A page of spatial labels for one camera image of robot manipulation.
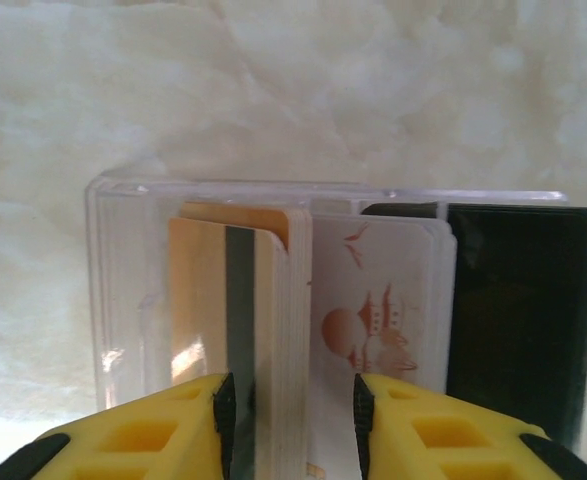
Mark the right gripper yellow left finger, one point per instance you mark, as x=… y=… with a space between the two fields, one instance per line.
x=138 y=435

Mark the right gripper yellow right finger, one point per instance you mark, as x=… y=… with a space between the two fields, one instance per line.
x=448 y=440

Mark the orange magnetic stripe card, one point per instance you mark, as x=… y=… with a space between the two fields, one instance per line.
x=198 y=300

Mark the clear plastic card box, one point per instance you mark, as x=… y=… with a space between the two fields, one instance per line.
x=123 y=280

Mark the black card stack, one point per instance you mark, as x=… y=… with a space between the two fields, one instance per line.
x=523 y=310

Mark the white printed card stack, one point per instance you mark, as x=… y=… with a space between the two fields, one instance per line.
x=373 y=280

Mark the orange card stack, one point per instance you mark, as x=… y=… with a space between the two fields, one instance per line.
x=295 y=325

